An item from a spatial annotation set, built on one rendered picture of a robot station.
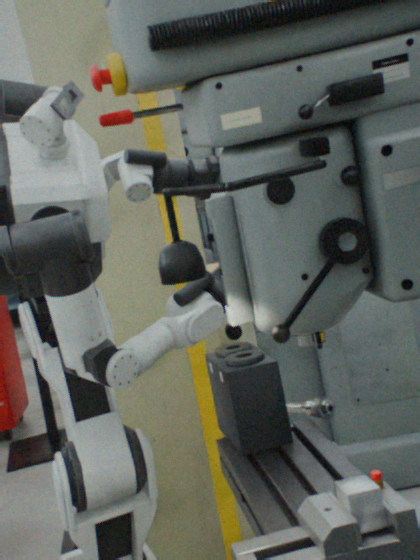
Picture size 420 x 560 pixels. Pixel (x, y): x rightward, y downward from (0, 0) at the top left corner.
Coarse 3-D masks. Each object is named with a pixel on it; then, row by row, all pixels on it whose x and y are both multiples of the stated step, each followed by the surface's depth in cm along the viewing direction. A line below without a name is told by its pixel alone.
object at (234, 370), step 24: (216, 360) 232; (240, 360) 222; (264, 360) 224; (216, 384) 234; (240, 384) 220; (264, 384) 222; (216, 408) 240; (240, 408) 221; (264, 408) 222; (240, 432) 222; (264, 432) 223; (288, 432) 224
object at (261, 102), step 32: (416, 32) 152; (288, 64) 150; (320, 64) 150; (352, 64) 151; (384, 64) 151; (416, 64) 152; (192, 96) 157; (224, 96) 148; (256, 96) 149; (288, 96) 150; (320, 96) 151; (384, 96) 152; (416, 96) 153; (192, 128) 164; (224, 128) 149; (256, 128) 150; (288, 128) 151
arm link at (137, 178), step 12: (132, 156) 231; (144, 156) 232; (156, 156) 234; (120, 168) 236; (132, 168) 234; (144, 168) 235; (156, 168) 236; (168, 168) 236; (132, 180) 232; (144, 180) 232; (156, 180) 236; (168, 180) 236; (132, 192) 233; (144, 192) 234; (156, 192) 238
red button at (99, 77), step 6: (96, 66) 156; (90, 72) 156; (96, 72) 155; (102, 72) 156; (108, 72) 156; (96, 78) 155; (102, 78) 156; (108, 78) 156; (96, 84) 156; (102, 84) 156; (108, 84) 157; (96, 90) 157; (102, 90) 157
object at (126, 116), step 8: (176, 104) 169; (120, 112) 167; (128, 112) 167; (136, 112) 168; (144, 112) 168; (152, 112) 168; (160, 112) 169; (168, 112) 169; (104, 120) 167; (112, 120) 167; (120, 120) 167; (128, 120) 167
